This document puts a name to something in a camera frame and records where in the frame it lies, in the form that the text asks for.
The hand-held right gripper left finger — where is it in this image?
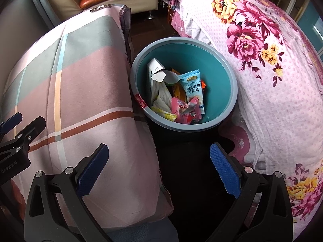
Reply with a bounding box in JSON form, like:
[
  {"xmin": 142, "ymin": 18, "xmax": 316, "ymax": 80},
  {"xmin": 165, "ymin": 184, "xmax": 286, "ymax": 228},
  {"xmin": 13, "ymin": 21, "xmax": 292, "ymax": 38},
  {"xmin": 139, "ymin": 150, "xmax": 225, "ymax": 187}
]
[{"xmin": 24, "ymin": 144, "xmax": 119, "ymax": 242}]

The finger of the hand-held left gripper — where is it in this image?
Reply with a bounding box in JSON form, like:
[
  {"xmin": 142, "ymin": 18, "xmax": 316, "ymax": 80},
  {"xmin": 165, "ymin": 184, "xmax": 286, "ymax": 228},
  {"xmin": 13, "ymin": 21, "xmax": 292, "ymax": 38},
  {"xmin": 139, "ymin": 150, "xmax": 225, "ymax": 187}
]
[
  {"xmin": 0, "ymin": 116, "xmax": 46, "ymax": 154},
  {"xmin": 0, "ymin": 113, "xmax": 23, "ymax": 135}
]

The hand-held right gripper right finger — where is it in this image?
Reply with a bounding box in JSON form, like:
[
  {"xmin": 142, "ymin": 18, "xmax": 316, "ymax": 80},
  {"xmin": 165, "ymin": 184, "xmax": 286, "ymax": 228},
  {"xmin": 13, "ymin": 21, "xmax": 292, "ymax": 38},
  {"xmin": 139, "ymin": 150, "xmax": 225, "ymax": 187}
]
[{"xmin": 206, "ymin": 142, "xmax": 294, "ymax": 242}]

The pink snack wrapper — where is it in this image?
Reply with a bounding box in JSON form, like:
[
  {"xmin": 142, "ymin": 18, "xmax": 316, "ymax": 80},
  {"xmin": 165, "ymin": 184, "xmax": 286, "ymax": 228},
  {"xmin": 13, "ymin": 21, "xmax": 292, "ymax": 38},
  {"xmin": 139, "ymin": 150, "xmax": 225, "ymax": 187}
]
[{"xmin": 172, "ymin": 97, "xmax": 200, "ymax": 124}]

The light blue oatmeal sachet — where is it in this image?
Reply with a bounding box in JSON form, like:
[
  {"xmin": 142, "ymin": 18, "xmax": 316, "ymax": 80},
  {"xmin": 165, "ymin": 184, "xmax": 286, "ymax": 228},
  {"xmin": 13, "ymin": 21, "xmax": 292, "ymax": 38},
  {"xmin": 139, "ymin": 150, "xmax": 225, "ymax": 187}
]
[{"xmin": 180, "ymin": 69, "xmax": 205, "ymax": 115}]

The yellow white wrapper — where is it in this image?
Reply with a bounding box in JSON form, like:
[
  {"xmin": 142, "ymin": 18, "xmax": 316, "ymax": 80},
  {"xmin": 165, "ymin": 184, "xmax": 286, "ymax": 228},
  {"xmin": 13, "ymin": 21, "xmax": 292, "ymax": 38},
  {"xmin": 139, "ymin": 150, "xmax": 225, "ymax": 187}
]
[{"xmin": 151, "ymin": 81, "xmax": 177, "ymax": 121}]

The teal trash bin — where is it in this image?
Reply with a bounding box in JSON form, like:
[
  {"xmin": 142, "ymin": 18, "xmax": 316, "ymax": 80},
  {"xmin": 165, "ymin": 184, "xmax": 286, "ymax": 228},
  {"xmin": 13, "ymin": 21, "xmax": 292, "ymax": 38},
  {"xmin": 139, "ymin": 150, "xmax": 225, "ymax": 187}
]
[{"xmin": 130, "ymin": 37, "xmax": 238, "ymax": 131}]

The white paper box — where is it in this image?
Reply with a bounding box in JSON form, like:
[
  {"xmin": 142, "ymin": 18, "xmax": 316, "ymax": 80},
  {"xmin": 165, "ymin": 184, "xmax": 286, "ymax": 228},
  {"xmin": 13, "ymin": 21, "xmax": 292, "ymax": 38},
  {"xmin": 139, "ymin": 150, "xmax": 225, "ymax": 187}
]
[{"xmin": 147, "ymin": 58, "xmax": 166, "ymax": 101}]

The pink plaid covered table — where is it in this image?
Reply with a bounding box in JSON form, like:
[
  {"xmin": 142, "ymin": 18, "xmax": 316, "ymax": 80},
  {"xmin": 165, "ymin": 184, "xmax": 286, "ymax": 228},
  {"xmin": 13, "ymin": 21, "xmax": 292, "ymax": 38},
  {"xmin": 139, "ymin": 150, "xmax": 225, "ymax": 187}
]
[{"xmin": 0, "ymin": 2, "xmax": 174, "ymax": 232}]

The pink floral blanket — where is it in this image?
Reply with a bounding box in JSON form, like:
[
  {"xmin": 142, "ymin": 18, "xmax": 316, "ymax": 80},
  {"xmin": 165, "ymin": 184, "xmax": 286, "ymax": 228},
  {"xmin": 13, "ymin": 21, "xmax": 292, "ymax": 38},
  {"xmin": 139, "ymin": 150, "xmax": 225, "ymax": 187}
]
[{"xmin": 163, "ymin": 0, "xmax": 323, "ymax": 240}]

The person's leg in jeans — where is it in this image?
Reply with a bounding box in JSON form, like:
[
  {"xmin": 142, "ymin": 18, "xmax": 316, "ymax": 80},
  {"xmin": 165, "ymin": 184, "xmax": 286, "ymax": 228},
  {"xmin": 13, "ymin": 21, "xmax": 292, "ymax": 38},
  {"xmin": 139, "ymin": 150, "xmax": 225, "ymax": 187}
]
[{"xmin": 111, "ymin": 218, "xmax": 179, "ymax": 242}]

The cream leather sofa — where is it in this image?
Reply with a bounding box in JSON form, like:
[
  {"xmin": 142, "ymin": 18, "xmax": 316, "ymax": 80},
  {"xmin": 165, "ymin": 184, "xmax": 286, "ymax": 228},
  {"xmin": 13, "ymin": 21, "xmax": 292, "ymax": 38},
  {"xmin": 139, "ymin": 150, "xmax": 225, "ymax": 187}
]
[{"xmin": 45, "ymin": 0, "xmax": 160, "ymax": 21}]

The teal panel door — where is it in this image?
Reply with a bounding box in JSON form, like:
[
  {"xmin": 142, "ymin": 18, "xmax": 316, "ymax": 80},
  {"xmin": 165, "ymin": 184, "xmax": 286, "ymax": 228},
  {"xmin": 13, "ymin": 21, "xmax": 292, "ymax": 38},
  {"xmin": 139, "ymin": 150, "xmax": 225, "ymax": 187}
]
[{"xmin": 295, "ymin": 2, "xmax": 323, "ymax": 63}]

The grey metal door frame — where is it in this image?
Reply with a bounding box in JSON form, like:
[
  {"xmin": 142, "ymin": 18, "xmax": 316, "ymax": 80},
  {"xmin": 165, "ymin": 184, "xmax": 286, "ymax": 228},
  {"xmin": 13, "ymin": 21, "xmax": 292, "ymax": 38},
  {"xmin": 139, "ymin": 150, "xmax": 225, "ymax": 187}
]
[{"xmin": 24, "ymin": 0, "xmax": 60, "ymax": 28}]

